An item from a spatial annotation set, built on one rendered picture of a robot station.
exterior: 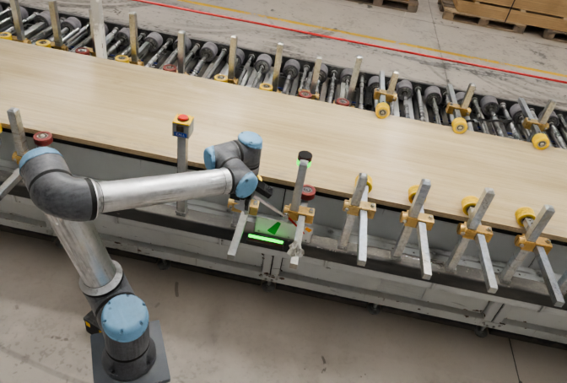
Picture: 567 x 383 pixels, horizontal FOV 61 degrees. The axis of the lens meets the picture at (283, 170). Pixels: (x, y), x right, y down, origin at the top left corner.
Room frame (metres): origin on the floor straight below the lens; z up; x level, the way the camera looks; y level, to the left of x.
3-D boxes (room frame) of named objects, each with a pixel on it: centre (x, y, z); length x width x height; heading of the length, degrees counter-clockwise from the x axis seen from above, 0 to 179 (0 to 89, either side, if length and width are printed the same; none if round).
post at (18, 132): (1.65, 1.17, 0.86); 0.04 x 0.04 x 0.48; 87
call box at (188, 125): (1.61, 0.43, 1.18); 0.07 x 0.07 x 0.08; 87
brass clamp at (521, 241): (1.55, -1.10, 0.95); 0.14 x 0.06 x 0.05; 87
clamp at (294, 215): (1.59, -0.10, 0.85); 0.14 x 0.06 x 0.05; 87
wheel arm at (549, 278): (1.48, -1.11, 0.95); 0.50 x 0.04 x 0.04; 177
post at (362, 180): (1.58, -0.33, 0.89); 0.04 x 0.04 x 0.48; 87
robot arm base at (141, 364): (0.93, 0.44, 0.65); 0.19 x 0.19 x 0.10
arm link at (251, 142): (1.43, 0.14, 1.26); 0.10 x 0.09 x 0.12; 131
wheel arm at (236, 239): (1.50, 0.14, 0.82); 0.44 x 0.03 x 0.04; 177
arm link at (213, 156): (1.35, 0.22, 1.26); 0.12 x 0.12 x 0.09; 41
